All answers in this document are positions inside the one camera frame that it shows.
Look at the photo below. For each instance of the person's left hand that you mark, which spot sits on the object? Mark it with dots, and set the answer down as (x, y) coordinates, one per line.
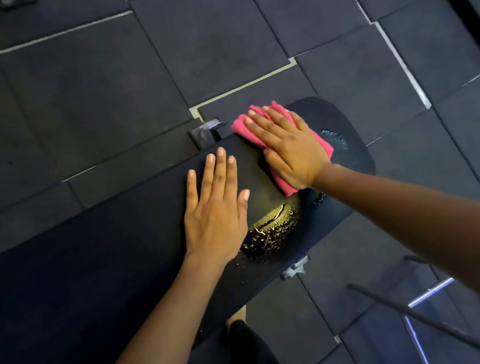
(214, 220)

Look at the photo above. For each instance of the person's right hand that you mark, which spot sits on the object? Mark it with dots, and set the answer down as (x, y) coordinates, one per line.
(297, 157)

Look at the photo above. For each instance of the person's left thumb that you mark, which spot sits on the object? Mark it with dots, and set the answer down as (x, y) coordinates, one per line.
(246, 210)

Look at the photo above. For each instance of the person's right middle finger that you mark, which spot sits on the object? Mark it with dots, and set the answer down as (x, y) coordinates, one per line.
(266, 122)

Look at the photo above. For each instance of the person's right thumb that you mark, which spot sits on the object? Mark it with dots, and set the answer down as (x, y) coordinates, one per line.
(277, 168)

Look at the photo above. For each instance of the person's right little finger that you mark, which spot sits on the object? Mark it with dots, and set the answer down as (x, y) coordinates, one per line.
(300, 121)

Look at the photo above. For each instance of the person's left little finger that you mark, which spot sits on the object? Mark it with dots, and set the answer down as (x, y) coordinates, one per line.
(191, 189)

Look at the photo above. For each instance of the person's left middle finger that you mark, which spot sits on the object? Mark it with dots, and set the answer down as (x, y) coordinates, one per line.
(220, 176)

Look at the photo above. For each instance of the pink cleaning cloth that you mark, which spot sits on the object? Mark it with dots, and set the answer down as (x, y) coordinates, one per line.
(324, 148)

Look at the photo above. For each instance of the person's right forearm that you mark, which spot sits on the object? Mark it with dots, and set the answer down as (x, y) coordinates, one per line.
(419, 224)

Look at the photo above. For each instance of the person's left forearm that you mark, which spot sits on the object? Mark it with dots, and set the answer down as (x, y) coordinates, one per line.
(156, 342)

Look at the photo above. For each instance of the water puddle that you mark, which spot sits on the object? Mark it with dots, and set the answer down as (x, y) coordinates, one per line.
(274, 228)

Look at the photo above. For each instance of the person's foot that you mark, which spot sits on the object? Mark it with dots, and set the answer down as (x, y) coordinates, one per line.
(235, 315)

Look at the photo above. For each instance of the black padded bench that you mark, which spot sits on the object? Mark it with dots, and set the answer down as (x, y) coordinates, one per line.
(99, 265)

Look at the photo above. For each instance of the person's black trouser leg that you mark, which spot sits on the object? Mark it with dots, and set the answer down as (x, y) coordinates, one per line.
(255, 363)

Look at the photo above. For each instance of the grey metal bench bracket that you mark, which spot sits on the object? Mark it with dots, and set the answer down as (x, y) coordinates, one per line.
(295, 267)
(204, 133)

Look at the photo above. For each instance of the black and chrome metal frame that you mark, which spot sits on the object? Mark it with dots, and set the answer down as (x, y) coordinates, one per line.
(430, 322)

